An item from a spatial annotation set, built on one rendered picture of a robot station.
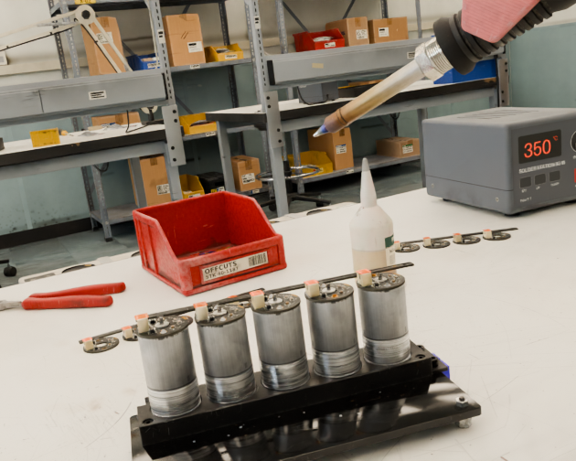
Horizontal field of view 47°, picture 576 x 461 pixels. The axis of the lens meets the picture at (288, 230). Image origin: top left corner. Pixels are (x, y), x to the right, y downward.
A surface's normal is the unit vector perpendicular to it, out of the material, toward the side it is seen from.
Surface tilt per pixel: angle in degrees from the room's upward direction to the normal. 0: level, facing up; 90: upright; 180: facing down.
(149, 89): 90
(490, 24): 99
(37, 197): 90
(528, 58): 90
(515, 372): 0
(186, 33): 87
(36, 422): 0
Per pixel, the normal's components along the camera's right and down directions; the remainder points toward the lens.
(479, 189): -0.93, 0.19
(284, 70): 0.46, 0.16
